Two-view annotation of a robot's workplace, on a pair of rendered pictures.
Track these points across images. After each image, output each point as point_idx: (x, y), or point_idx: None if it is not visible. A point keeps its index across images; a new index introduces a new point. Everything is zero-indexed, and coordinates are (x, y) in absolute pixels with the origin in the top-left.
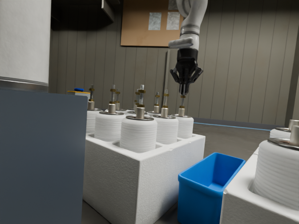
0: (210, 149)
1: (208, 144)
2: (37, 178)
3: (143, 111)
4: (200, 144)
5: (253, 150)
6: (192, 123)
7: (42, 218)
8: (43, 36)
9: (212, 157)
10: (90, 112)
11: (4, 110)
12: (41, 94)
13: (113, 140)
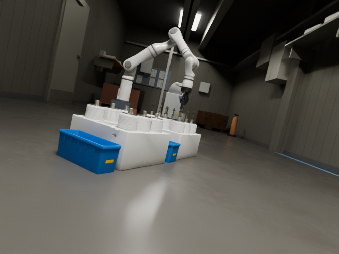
0: (256, 182)
1: (276, 187)
2: None
3: (151, 112)
4: (173, 135)
5: (307, 210)
6: (176, 124)
7: None
8: (124, 93)
9: (173, 143)
10: None
11: (113, 102)
12: (118, 101)
13: None
